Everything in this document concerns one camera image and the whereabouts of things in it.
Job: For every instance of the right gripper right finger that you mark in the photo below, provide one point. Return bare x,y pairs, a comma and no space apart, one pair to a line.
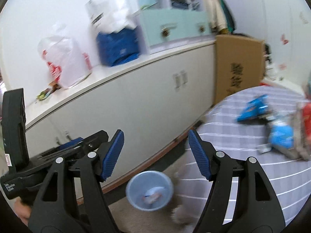
241,199

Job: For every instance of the blue white carton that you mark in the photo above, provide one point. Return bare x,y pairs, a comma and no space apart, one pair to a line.
280,137

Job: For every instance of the blue snack wrapper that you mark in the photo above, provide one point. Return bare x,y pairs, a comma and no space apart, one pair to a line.
153,194
256,109

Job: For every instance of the red snack packet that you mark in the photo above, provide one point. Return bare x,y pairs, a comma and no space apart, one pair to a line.
301,145

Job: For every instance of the blue plastic trash bin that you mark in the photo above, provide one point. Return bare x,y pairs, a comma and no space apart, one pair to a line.
142,182

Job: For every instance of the person's left hand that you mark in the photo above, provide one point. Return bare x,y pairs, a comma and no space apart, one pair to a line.
22,210

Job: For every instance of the pink checked table skirt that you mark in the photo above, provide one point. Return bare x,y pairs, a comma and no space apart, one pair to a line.
191,194

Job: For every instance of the purple checked tablecloth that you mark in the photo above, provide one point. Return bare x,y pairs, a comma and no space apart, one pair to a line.
290,177

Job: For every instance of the green candy wrappers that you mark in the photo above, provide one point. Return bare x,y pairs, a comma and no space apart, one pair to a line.
47,92

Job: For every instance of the white red plastic bag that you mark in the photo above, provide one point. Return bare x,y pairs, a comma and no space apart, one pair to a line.
67,64

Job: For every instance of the white low cabinet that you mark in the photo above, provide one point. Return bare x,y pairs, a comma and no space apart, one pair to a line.
154,100

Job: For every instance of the blue fabric bag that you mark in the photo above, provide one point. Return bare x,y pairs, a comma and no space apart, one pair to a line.
117,48

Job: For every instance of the brown cardboard box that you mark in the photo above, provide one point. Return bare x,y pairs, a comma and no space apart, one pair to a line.
240,64

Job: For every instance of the white paper shopping bag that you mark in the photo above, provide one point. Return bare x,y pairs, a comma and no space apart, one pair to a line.
110,16

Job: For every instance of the hanging beige jacket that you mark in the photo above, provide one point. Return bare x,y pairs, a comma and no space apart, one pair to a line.
220,17

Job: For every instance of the teal drawer unit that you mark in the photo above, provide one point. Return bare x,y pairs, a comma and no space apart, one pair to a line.
163,29

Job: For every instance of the white wardrobe doors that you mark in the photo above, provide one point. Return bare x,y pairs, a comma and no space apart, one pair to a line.
285,26

